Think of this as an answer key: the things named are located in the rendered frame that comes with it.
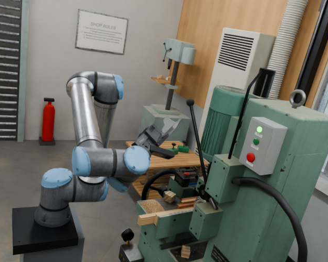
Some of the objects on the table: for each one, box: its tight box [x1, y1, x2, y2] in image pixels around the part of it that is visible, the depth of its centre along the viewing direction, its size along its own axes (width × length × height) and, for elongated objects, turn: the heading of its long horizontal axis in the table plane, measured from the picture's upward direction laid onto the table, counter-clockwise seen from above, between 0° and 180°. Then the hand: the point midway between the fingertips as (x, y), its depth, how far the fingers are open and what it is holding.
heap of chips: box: [140, 200, 165, 214], centre depth 141 cm, size 8×12×3 cm
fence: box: [156, 212, 193, 228], centre depth 143 cm, size 60×2×6 cm, turn 91°
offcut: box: [163, 191, 176, 203], centre depth 150 cm, size 4×4×4 cm
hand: (172, 125), depth 128 cm, fingers open, 14 cm apart
